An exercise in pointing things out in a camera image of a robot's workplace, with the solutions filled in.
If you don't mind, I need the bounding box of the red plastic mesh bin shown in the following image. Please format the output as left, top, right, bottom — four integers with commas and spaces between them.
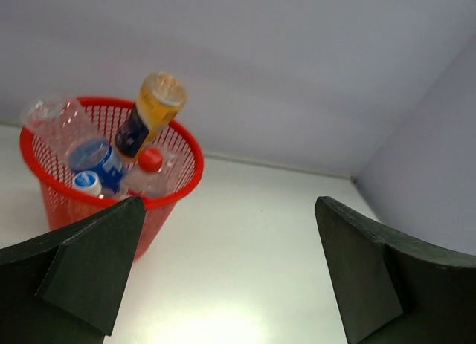
19, 96, 204, 259

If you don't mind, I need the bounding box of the clear bottle with red cap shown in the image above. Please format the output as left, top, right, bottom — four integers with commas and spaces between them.
120, 145, 178, 199

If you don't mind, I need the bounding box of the clear bottle blue label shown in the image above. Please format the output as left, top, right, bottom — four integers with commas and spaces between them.
71, 170, 124, 200
20, 92, 127, 193

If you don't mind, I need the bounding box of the orange bottle with blue label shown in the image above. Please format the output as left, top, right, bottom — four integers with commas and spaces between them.
114, 72, 187, 162

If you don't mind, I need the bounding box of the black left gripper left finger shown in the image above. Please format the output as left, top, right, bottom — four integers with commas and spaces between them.
1, 197, 146, 343

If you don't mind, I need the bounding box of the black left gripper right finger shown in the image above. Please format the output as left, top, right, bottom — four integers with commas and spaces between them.
315, 196, 475, 343

